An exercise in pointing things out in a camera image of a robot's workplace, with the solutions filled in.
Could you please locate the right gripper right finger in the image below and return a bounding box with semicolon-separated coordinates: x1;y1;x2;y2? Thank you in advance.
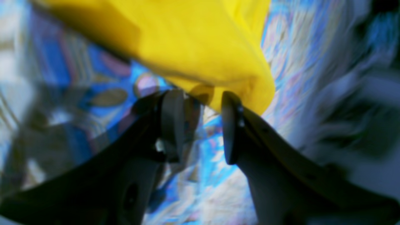
221;91;399;225

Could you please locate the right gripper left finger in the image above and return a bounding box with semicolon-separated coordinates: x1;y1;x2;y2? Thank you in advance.
1;89;202;225

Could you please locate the yellow T-shirt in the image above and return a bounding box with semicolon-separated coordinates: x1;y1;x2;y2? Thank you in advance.
34;0;275;115

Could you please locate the blue patterned tablecloth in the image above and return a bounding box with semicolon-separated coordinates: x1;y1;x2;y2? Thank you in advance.
1;0;399;225

